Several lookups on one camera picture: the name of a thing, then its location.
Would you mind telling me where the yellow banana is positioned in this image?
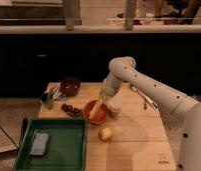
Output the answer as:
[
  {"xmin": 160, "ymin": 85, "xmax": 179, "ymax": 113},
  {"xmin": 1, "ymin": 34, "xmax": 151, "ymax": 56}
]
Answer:
[{"xmin": 89, "ymin": 100, "xmax": 102, "ymax": 119}]

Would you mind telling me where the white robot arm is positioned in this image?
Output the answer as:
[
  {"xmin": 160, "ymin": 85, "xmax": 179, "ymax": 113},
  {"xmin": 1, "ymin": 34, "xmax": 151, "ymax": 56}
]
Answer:
[{"xmin": 100, "ymin": 56, "xmax": 201, "ymax": 171}]

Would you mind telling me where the orange red bowl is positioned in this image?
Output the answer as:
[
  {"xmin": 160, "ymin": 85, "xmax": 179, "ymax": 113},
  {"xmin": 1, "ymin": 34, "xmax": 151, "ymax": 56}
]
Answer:
[{"xmin": 83, "ymin": 100, "xmax": 109, "ymax": 125}]

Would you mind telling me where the dark maroon bowl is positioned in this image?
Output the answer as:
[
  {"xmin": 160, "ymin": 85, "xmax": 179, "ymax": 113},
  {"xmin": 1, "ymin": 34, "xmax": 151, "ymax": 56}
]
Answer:
[{"xmin": 60, "ymin": 77, "xmax": 81, "ymax": 97}]

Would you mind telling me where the white cup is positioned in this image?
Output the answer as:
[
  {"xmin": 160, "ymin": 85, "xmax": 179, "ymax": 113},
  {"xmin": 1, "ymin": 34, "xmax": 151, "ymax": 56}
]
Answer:
[{"xmin": 108, "ymin": 97, "xmax": 122, "ymax": 117}]

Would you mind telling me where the dark grape bunch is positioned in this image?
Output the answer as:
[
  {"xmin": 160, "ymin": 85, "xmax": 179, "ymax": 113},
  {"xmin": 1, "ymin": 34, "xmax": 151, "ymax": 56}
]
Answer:
[{"xmin": 61, "ymin": 103, "xmax": 83, "ymax": 117}]

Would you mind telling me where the yellow round fruit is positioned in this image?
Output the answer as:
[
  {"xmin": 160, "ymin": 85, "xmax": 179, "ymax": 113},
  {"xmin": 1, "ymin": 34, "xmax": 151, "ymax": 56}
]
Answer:
[{"xmin": 98, "ymin": 128, "xmax": 113, "ymax": 142}]

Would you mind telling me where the green toy vegetable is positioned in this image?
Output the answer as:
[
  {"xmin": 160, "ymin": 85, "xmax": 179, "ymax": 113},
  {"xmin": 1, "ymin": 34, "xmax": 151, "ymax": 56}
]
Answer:
[{"xmin": 40, "ymin": 87, "xmax": 58, "ymax": 110}]

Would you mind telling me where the green plastic tray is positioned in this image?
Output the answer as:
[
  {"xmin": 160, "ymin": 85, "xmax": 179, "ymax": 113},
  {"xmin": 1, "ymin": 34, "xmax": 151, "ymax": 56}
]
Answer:
[{"xmin": 13, "ymin": 118, "xmax": 87, "ymax": 171}]

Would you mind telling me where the grey sponge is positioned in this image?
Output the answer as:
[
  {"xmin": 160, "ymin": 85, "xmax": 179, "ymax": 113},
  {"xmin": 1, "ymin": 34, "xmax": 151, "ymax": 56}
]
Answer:
[{"xmin": 30, "ymin": 133, "xmax": 49, "ymax": 156}]

